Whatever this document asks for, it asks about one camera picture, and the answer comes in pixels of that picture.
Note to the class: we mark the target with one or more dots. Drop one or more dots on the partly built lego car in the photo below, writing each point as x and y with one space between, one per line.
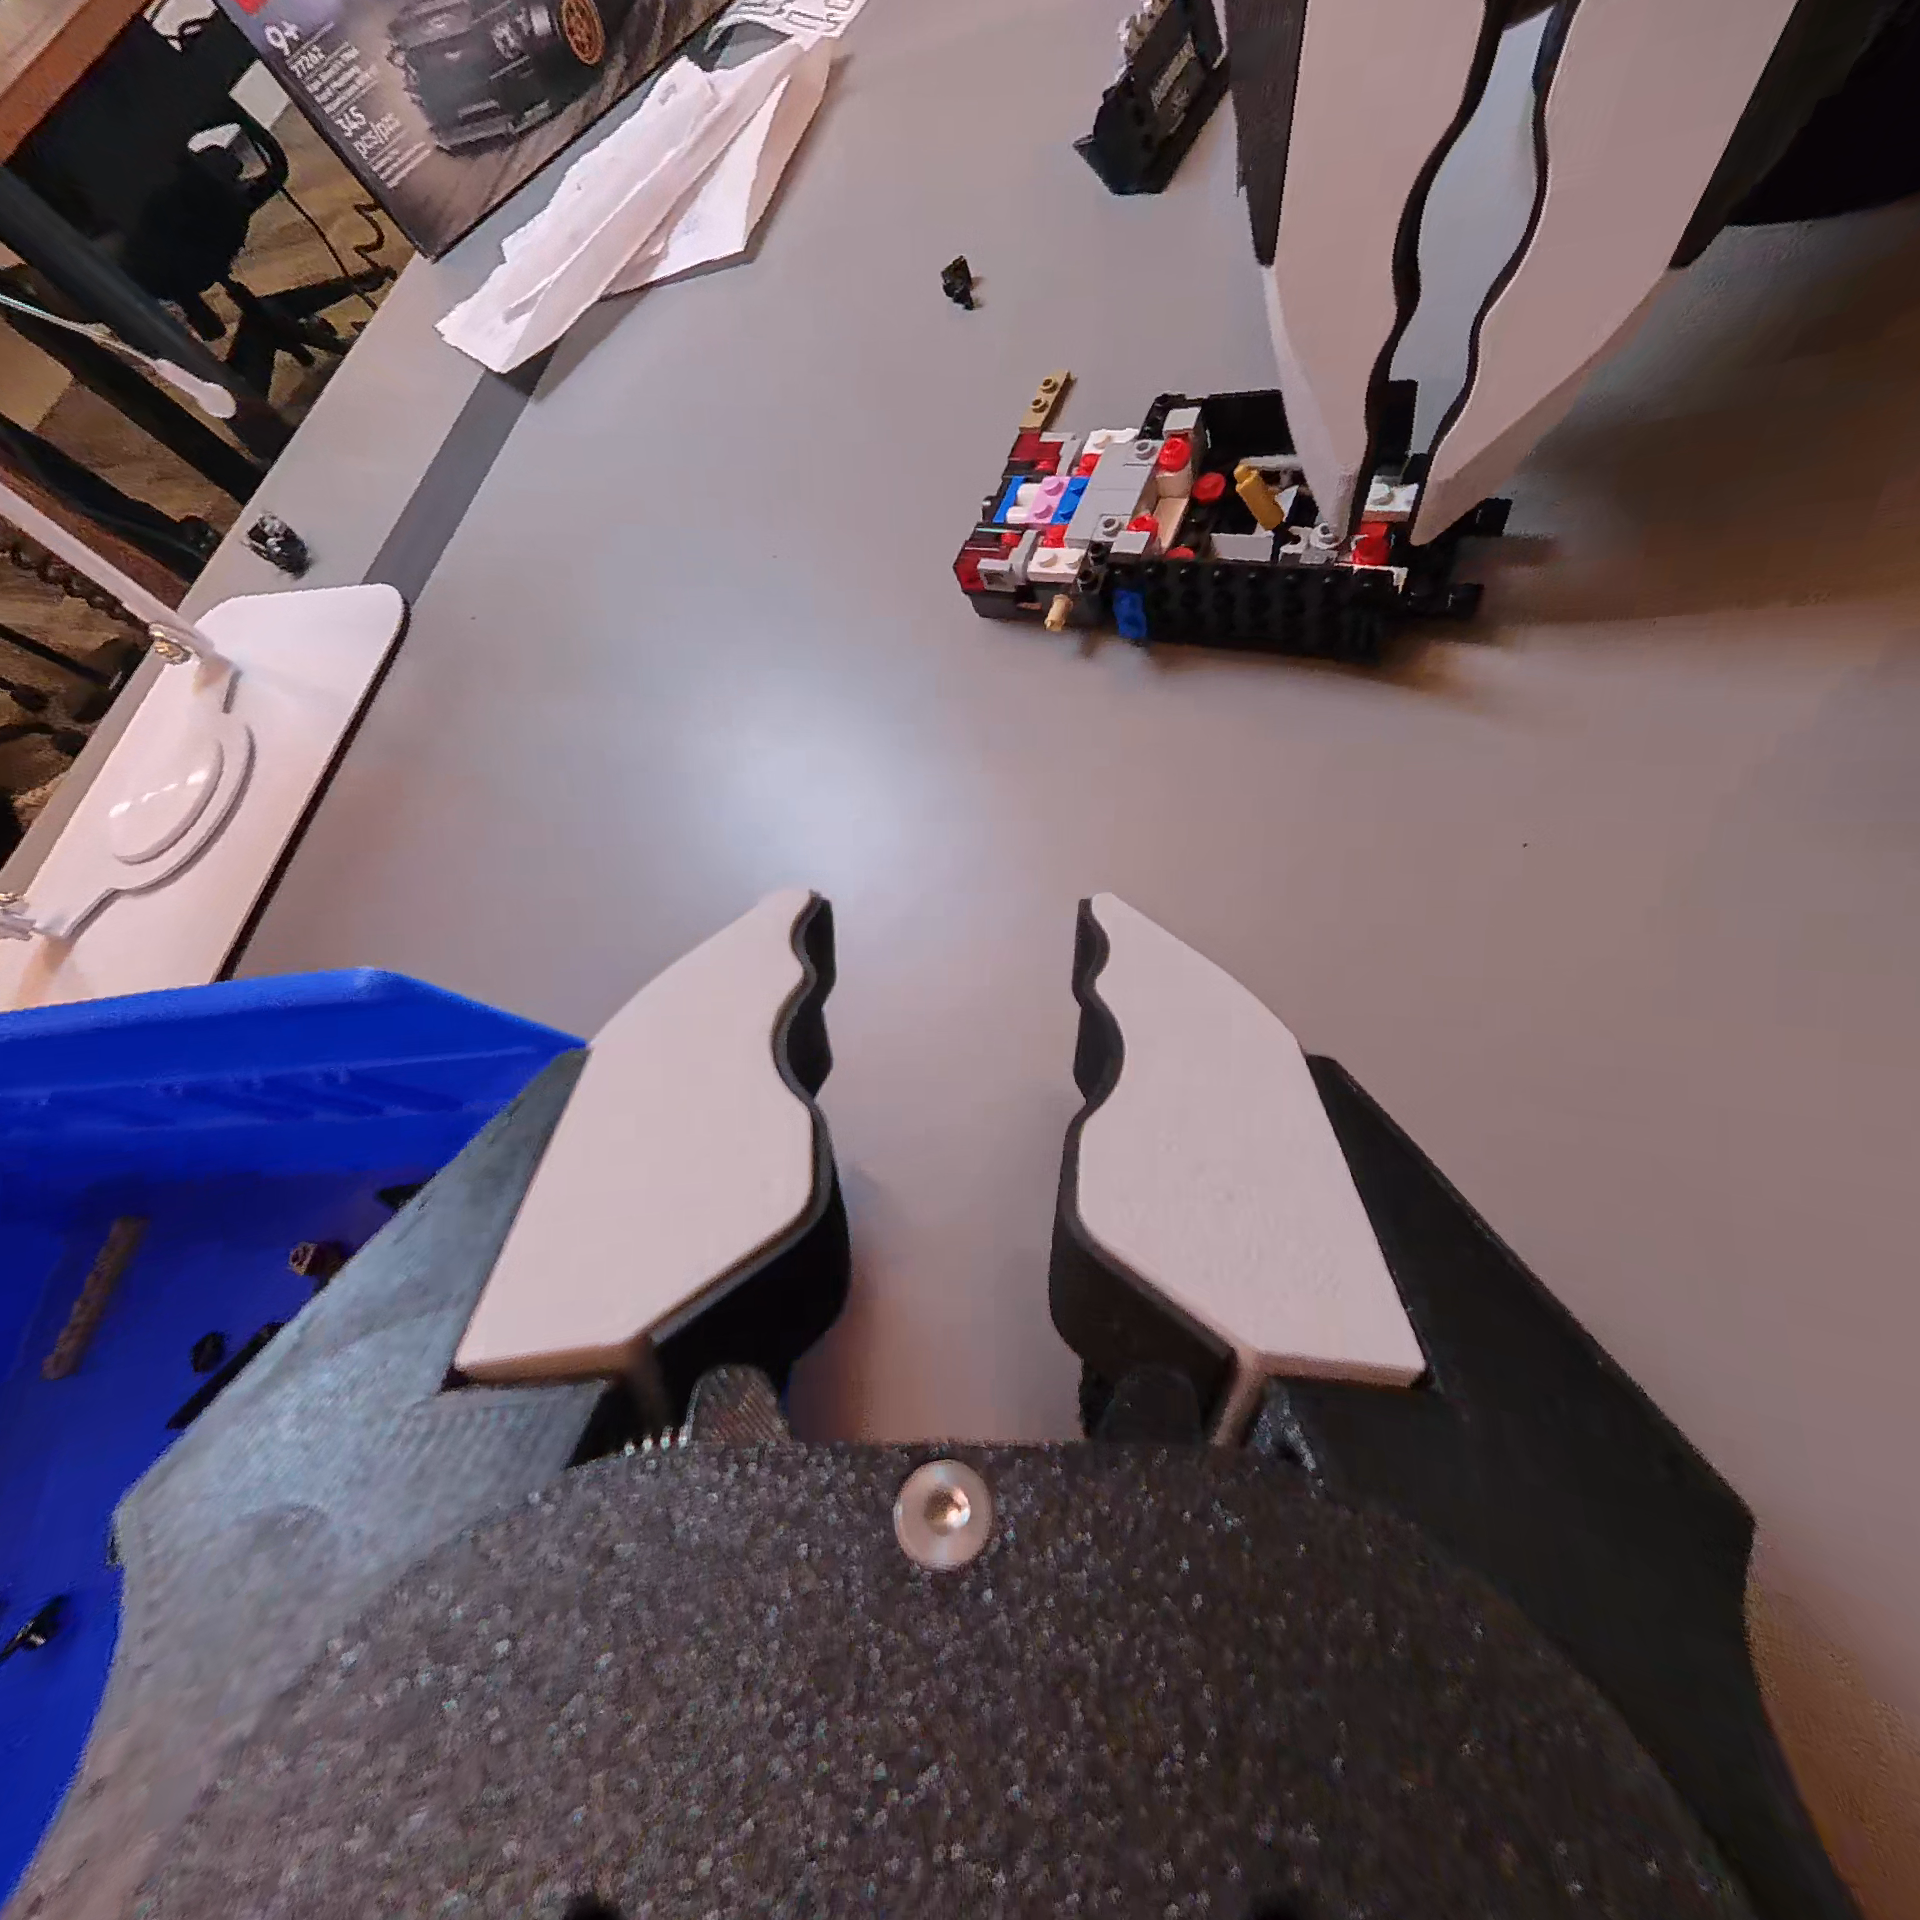
1199 574

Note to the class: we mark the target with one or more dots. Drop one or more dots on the tan flat lego plate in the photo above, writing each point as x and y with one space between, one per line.
1045 392

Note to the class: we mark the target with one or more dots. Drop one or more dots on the white paper bags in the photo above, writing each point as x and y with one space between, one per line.
630 210

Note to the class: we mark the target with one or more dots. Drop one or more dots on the black lego assembly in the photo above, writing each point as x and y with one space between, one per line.
1158 104

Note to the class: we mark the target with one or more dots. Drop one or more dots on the blue plastic bin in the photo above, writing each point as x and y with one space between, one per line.
181 1112

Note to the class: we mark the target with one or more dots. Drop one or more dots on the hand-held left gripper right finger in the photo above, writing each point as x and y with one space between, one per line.
1244 1201

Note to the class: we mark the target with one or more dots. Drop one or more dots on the white book stand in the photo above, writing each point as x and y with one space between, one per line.
210 783

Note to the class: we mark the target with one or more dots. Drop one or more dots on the small lego bricks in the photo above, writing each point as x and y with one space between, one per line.
93 1292

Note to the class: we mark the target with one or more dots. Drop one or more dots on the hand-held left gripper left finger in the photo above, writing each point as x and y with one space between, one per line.
644 1201

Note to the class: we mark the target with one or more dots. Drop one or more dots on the printed white sheet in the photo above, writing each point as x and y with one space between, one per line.
789 18

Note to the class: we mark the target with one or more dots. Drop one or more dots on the lego set box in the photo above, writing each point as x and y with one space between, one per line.
480 91

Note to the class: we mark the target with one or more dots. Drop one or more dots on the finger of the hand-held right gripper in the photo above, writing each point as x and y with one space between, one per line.
1351 150
1622 180

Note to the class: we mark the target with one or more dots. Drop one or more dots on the small black lego piece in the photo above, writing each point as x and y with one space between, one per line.
958 282

